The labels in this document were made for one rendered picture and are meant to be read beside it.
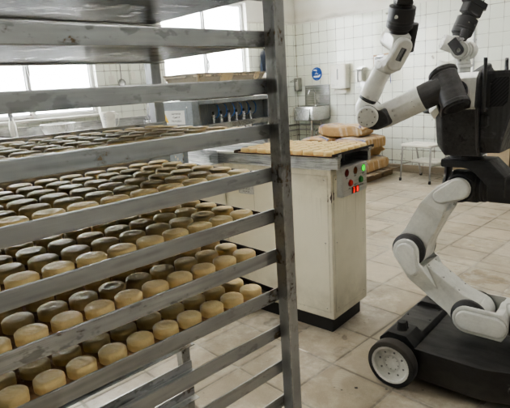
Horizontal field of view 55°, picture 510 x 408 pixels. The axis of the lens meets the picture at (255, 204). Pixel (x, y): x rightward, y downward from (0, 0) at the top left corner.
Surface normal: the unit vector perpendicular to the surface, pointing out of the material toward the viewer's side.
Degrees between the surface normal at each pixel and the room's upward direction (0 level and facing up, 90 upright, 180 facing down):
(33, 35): 90
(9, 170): 90
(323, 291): 90
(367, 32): 90
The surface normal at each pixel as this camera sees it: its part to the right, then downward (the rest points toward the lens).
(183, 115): -0.65, 0.22
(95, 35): 0.69, 0.13
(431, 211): -0.68, 0.57
